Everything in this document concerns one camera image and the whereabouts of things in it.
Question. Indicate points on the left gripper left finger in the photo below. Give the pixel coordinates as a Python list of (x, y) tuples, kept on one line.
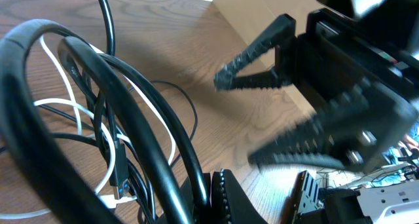
[(186, 191)]

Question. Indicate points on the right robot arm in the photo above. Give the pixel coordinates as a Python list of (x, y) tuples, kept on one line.
[(370, 1)]

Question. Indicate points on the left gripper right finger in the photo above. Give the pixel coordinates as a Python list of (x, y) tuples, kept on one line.
[(229, 202)]

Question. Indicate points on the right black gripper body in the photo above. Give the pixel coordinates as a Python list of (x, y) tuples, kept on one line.
[(361, 69)]

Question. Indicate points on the cardboard box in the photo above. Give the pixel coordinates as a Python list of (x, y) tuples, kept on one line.
[(250, 18)]

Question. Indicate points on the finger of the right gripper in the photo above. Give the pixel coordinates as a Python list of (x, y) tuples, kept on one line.
[(316, 141), (280, 34)]

